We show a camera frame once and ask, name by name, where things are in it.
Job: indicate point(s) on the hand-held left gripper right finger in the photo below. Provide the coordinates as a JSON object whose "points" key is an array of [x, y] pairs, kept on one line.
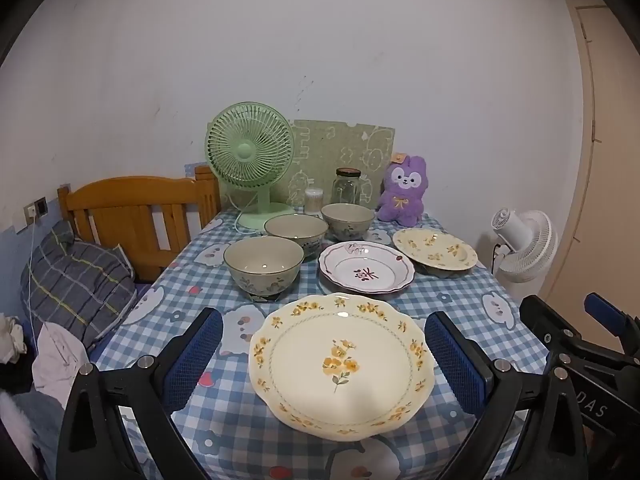
{"points": [[455, 360]]}

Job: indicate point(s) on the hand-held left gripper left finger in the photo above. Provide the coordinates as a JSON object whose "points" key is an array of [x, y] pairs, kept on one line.
{"points": [[200, 355]]}

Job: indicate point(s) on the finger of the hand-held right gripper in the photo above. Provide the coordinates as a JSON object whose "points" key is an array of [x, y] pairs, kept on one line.
{"points": [[605, 315], [550, 322]]}

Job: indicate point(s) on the small yellow floral plate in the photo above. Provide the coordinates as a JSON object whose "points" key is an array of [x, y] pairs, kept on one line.
{"points": [[435, 250]]}

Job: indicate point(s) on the large yellow floral plate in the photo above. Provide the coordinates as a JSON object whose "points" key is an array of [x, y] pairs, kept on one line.
{"points": [[340, 360]]}

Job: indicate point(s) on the floral ceramic bowl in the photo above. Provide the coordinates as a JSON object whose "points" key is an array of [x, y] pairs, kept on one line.
{"points": [[263, 260], [295, 230], [348, 217]]}

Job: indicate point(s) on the blue checked tablecloth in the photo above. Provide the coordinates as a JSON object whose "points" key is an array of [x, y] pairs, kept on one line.
{"points": [[225, 420]]}

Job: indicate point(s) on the white standing fan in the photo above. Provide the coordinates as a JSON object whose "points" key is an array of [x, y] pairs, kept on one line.
{"points": [[530, 245]]}

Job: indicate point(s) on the red rimmed white plate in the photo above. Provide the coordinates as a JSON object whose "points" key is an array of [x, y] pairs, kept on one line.
{"points": [[365, 270]]}

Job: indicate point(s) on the grey plaid pillow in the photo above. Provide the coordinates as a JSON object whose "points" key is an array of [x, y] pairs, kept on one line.
{"points": [[75, 280]]}

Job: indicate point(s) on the beige door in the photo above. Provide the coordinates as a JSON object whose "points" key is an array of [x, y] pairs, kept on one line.
{"points": [[610, 160]]}

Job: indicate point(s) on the wooden bed headboard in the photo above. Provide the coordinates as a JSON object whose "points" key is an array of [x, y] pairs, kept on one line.
{"points": [[130, 210]]}

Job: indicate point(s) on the purple plush toy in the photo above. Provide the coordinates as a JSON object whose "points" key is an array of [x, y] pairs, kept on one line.
{"points": [[400, 195]]}

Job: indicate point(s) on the blue cloth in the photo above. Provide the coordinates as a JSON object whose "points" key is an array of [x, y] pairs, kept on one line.
{"points": [[35, 430]]}

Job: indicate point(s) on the crumpled white cloth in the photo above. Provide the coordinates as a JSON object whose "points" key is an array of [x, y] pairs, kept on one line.
{"points": [[10, 340]]}

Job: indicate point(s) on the cotton swab container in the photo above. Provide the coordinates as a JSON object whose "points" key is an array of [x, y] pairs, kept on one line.
{"points": [[314, 200]]}

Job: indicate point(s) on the glass jar with lid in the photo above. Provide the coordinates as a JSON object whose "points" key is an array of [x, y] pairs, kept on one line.
{"points": [[346, 187]]}

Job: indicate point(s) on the green desk fan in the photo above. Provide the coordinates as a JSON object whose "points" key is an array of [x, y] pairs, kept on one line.
{"points": [[245, 152]]}

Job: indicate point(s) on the green printed board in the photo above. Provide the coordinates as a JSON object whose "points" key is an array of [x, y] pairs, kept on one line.
{"points": [[340, 145]]}

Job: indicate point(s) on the wall socket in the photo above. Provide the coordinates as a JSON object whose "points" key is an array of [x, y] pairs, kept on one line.
{"points": [[35, 210]]}

